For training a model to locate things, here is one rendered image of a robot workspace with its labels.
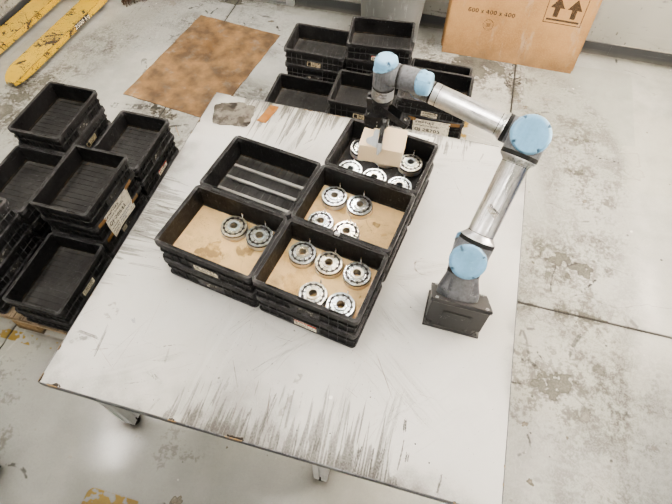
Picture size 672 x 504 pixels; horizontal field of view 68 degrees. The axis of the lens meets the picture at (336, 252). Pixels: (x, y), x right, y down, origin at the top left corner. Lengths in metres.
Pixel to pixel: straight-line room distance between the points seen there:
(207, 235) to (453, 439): 1.15
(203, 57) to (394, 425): 3.28
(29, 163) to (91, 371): 1.56
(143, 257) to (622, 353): 2.38
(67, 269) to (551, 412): 2.48
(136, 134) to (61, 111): 0.42
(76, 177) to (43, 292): 0.60
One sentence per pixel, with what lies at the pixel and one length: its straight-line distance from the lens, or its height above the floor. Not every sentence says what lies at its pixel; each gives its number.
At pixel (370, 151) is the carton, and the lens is 1.84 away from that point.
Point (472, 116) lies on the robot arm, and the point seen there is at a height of 1.30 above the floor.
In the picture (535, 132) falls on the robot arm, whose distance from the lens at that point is 1.58.
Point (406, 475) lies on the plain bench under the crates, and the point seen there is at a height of 0.70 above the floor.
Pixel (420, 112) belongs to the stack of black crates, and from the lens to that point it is 2.93.
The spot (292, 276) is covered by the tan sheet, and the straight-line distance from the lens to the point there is 1.82.
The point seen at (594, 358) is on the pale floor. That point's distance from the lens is 2.91.
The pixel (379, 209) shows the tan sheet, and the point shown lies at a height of 0.83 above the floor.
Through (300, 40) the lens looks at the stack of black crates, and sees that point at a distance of 3.67.
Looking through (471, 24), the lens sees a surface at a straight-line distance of 4.27.
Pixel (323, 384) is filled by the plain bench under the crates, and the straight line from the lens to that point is 1.79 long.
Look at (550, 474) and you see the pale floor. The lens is 2.62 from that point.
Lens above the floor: 2.40
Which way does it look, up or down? 57 degrees down
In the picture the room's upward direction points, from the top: 1 degrees clockwise
